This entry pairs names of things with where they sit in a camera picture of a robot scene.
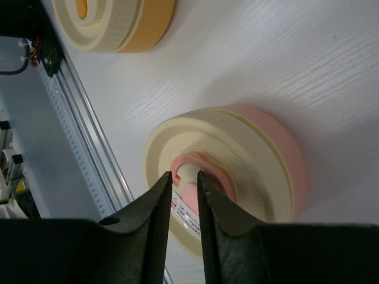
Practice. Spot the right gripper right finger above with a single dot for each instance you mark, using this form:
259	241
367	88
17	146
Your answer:
240	248

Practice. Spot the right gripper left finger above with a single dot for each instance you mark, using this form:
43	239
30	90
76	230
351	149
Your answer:
126	247

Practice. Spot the cream lid pink handle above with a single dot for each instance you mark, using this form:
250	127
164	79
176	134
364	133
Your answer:
248	169

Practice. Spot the pink lunch container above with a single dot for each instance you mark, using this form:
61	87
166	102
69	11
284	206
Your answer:
289	150

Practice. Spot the cream lid orange handle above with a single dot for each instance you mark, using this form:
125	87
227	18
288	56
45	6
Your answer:
106	25

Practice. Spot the orange lunch container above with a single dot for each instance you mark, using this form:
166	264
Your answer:
153	19

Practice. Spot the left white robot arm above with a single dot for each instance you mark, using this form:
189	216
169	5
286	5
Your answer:
20	19

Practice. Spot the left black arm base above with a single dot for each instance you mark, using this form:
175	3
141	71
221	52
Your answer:
50	52

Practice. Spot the perforated cable duct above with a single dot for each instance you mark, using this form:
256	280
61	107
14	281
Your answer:
71	142

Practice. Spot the aluminium front rail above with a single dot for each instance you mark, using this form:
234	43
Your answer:
103	176

